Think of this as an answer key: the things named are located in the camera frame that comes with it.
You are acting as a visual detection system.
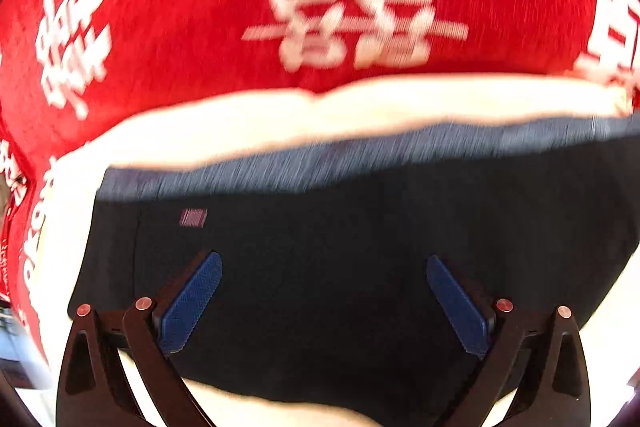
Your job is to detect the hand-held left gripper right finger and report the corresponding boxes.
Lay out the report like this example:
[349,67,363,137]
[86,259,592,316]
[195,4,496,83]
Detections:
[426,254,591,427]

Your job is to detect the black pants with patterned waistband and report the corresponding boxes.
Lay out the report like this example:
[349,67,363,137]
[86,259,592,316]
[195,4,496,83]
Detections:
[67,114,640,408]

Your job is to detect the red printed blanket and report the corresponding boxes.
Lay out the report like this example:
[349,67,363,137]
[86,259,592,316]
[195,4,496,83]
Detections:
[0,0,640,363]

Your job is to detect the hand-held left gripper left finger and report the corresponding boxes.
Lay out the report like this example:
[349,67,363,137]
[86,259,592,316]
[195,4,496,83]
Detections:
[56,250,223,427]

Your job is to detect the cream towel mat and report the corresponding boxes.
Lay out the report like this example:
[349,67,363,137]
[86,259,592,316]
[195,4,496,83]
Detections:
[30,74,640,427]

